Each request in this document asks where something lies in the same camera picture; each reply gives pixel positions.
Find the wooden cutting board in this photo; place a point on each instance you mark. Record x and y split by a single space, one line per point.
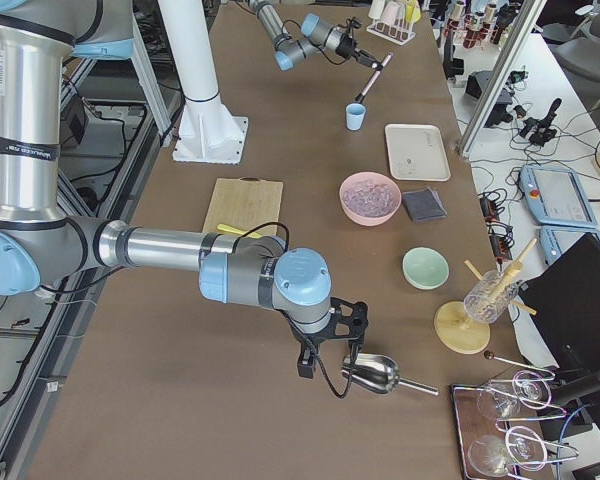
243 203

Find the upper teach pendant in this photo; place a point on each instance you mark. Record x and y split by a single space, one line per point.
555 196

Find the pink bowl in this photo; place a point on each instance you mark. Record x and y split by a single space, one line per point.
377 177

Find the white upturned cup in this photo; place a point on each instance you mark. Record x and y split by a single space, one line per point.
376 9

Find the teach pendant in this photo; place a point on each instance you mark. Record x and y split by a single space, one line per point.
555 240
555 196

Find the clear textured glass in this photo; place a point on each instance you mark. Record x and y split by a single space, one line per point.
485 303

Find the aluminium frame post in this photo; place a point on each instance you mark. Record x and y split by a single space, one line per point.
522 27

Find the yellow plastic knife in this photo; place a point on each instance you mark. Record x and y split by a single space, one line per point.
227 229

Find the clear ice cubes pile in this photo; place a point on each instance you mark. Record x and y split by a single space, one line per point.
370 199

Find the lower wine glass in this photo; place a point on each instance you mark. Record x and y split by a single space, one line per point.
519 450

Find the light green bowl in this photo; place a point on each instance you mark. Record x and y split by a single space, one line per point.
425 268

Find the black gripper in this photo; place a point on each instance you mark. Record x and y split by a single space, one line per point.
308 338
346 48

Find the white wire cup rack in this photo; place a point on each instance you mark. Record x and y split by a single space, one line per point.
403 29

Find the light blue cup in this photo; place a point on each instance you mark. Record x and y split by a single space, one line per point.
354 116

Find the grey folded cloth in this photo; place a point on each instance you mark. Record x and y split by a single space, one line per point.
423 205

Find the steel ice scoop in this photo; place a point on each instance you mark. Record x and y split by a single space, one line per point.
380 374

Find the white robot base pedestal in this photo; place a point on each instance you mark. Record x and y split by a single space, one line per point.
208 132

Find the cream rabbit tray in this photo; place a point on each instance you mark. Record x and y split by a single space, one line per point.
416 152

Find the upper wine glass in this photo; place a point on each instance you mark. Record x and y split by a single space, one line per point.
504 398

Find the steel muddler black tip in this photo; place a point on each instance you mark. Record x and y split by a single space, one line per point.
374 77

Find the wine glass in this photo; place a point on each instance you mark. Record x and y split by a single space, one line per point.
504 398
519 450

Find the lower teach pendant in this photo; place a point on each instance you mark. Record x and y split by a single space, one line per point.
555 240

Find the iridescent wire glass rack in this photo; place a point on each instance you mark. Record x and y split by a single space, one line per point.
471 424

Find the pink upturned cup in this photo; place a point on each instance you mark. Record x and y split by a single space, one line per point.
391 13

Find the wooden glass stand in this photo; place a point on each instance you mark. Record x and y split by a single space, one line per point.
463 326

